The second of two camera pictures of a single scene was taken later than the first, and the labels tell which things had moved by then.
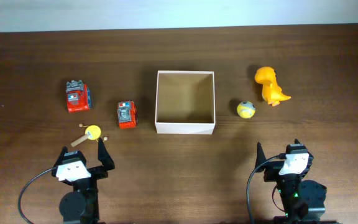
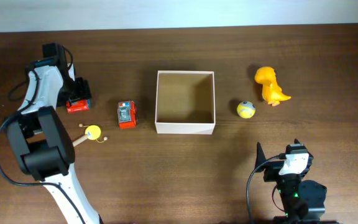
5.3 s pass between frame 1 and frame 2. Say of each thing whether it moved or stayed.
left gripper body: moved
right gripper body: stayed
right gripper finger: stayed
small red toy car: stayed
